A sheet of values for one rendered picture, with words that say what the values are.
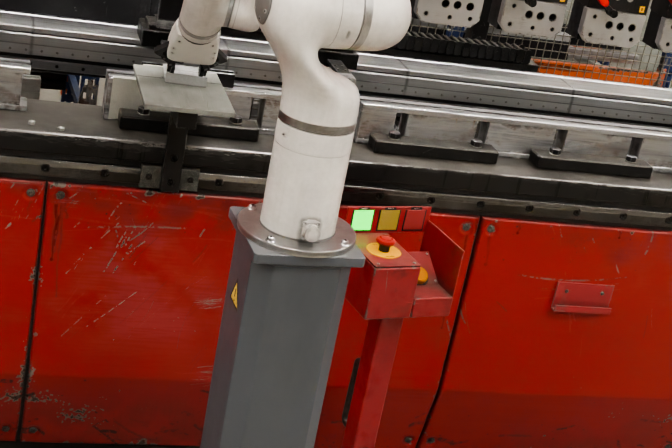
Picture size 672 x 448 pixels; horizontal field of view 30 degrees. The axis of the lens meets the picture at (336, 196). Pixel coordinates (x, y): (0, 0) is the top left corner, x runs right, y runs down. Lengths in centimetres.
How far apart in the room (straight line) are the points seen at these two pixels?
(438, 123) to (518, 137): 20
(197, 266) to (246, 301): 82
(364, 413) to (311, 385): 69
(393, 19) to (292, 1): 16
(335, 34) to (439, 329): 129
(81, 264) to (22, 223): 16
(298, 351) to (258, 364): 7
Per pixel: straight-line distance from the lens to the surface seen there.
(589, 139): 305
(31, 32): 295
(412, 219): 265
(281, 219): 192
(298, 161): 188
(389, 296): 252
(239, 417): 204
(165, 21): 271
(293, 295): 194
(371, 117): 284
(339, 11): 181
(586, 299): 308
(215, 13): 241
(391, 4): 185
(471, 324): 300
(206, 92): 260
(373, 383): 268
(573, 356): 315
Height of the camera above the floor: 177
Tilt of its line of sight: 21 degrees down
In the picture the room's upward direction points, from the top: 11 degrees clockwise
